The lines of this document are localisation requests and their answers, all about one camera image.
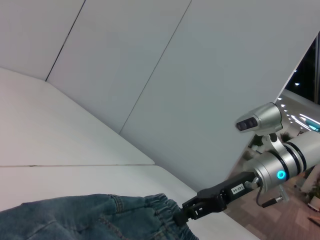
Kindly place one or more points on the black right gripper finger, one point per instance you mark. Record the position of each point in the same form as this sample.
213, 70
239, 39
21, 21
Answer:
180, 219
186, 205

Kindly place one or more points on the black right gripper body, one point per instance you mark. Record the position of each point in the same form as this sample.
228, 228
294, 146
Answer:
217, 193

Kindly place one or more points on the blue denim shorts with print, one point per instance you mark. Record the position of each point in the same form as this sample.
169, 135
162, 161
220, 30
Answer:
75, 220

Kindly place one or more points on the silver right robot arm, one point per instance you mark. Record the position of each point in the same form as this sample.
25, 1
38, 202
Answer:
287, 162

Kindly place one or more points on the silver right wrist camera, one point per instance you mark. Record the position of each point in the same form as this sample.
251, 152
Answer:
262, 120

